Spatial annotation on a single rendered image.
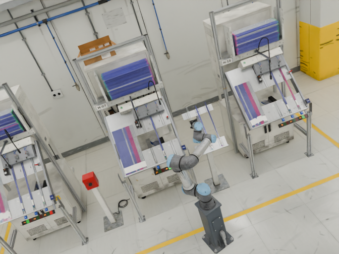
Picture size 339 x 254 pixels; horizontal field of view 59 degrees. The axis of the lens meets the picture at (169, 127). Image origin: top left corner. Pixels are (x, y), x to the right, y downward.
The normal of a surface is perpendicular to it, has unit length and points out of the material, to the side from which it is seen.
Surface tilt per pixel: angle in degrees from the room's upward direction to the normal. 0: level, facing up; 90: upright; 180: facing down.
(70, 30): 90
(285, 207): 0
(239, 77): 44
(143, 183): 90
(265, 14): 90
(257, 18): 90
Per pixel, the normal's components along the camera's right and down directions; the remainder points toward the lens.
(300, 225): -0.26, -0.80
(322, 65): 0.24, 0.49
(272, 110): -0.02, -0.22
